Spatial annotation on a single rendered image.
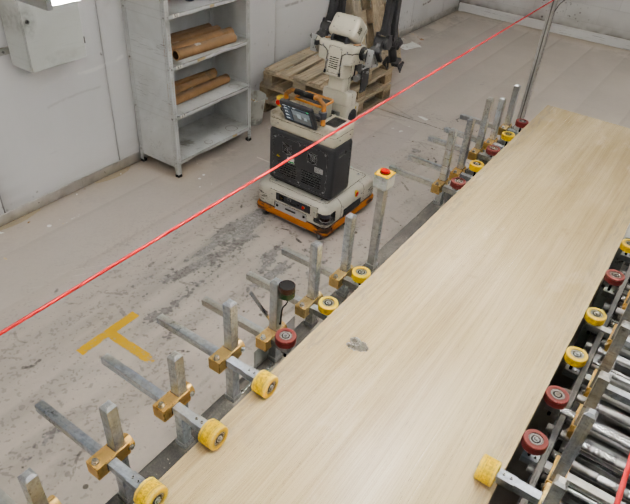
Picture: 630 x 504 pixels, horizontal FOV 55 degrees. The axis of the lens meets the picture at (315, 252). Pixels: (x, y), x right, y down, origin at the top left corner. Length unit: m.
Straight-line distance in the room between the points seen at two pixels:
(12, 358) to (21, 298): 0.49
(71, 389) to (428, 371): 1.93
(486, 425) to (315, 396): 0.57
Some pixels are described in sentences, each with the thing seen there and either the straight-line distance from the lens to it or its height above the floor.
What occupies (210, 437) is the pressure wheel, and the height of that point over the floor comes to 0.97.
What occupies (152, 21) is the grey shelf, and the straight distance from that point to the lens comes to 4.60.
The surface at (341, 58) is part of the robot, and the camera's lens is 4.12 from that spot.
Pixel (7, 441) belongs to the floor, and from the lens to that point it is 3.31.
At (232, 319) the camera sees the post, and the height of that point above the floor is 1.11.
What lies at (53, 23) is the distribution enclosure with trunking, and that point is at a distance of 4.23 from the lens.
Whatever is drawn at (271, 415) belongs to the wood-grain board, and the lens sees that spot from 2.02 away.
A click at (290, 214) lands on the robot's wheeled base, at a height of 0.12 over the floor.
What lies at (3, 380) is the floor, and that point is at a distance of 3.57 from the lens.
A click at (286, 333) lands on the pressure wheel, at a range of 2.26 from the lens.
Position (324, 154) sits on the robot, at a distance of 4.00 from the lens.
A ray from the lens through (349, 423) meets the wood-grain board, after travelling 2.02.
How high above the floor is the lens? 2.51
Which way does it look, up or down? 37 degrees down
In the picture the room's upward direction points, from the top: 4 degrees clockwise
